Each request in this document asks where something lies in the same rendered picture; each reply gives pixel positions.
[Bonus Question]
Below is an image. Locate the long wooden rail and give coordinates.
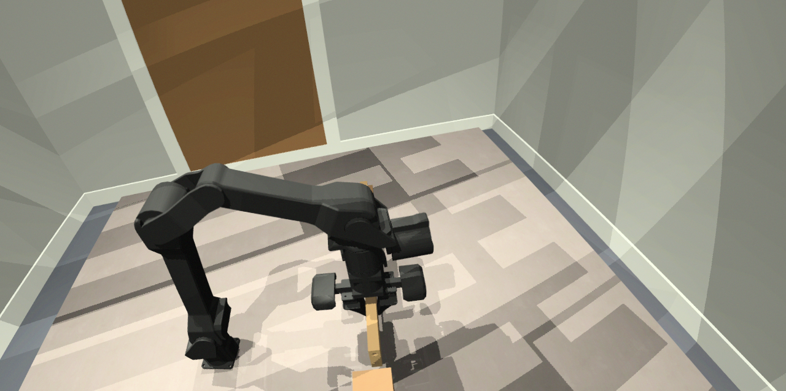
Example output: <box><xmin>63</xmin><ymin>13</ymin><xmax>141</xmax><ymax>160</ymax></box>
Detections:
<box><xmin>365</xmin><ymin>296</ymin><xmax>383</xmax><ymax>367</ymax></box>

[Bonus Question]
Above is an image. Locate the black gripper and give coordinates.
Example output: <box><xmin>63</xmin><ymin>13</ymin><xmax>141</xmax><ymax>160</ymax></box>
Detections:
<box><xmin>311</xmin><ymin>258</ymin><xmax>426</xmax><ymax>316</ymax></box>

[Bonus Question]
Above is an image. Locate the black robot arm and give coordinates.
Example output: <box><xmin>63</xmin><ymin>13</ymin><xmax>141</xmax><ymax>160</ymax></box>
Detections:
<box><xmin>134</xmin><ymin>163</ymin><xmax>434</xmax><ymax>370</ymax></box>

